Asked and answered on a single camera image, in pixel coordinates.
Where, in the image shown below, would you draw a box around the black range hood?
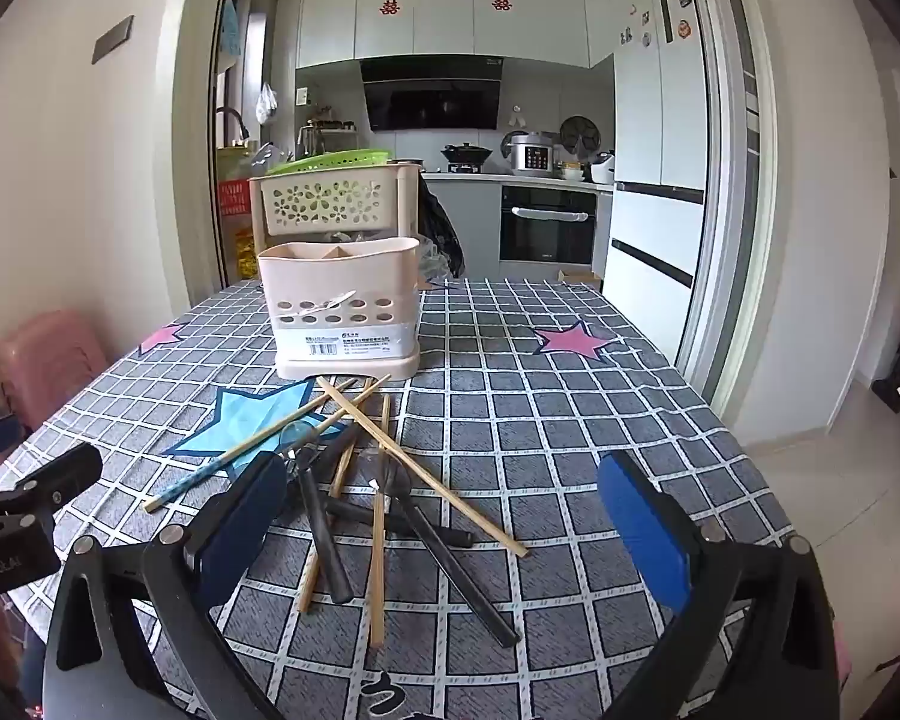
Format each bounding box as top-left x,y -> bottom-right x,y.
360,55 -> 505,132

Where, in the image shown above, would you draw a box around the black handled spoon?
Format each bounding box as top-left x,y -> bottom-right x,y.
364,450 -> 522,650
279,420 -> 357,605

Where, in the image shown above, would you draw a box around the grey checked star tablecloth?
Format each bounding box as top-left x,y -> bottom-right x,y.
0,277 -> 796,720

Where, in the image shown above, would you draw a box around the white sliding door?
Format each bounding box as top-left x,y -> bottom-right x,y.
679,0 -> 777,410

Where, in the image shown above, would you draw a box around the yellow printed bag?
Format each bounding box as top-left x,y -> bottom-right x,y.
232,229 -> 260,278

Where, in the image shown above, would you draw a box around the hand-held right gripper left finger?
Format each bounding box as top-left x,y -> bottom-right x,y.
43,452 -> 290,720

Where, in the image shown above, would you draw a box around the black wok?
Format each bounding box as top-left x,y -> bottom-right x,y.
441,141 -> 494,166

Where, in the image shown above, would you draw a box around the white spice rack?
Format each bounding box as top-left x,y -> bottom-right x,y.
300,116 -> 361,155

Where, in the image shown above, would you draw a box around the red plastic crate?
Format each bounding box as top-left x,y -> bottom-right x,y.
217,178 -> 254,218

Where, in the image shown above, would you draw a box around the beige cutlery holder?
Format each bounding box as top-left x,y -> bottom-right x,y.
257,236 -> 423,382

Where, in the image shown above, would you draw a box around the crumpled clear plastic bag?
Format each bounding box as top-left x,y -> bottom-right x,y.
418,236 -> 451,293

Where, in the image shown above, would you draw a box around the cluster of fridge magnets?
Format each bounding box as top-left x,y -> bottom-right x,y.
619,0 -> 695,46

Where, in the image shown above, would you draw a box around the silver pressure cooker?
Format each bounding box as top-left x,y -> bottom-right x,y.
506,131 -> 560,175

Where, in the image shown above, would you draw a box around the black built-in oven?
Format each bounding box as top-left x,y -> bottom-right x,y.
499,186 -> 599,265

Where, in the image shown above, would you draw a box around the curved kitchen faucet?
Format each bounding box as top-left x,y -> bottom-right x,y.
216,106 -> 250,147

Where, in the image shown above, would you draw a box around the beige flower cutout storage rack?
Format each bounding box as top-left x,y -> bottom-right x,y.
249,162 -> 422,293

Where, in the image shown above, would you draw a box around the green plastic basket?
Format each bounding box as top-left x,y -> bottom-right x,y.
264,148 -> 391,177

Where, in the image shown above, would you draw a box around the set of bamboo chopsticks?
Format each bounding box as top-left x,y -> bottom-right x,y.
144,373 -> 532,650

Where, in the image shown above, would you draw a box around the black trash bag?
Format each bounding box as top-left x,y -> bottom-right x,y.
418,176 -> 466,278

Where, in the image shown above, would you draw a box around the white wall cabinets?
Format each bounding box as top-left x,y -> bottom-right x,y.
296,0 -> 593,70

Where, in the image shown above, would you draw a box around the pink plastic stool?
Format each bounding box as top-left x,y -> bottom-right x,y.
0,311 -> 110,428

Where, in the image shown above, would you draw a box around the grey wall switch panel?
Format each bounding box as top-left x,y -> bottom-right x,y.
91,15 -> 134,63

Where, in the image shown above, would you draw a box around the white refrigerator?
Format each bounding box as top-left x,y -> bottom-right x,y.
602,0 -> 713,305

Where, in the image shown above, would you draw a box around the grey base cabinets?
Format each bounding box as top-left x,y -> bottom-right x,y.
418,171 -> 614,282

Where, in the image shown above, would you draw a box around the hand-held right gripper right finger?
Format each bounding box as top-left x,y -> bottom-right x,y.
592,450 -> 841,720

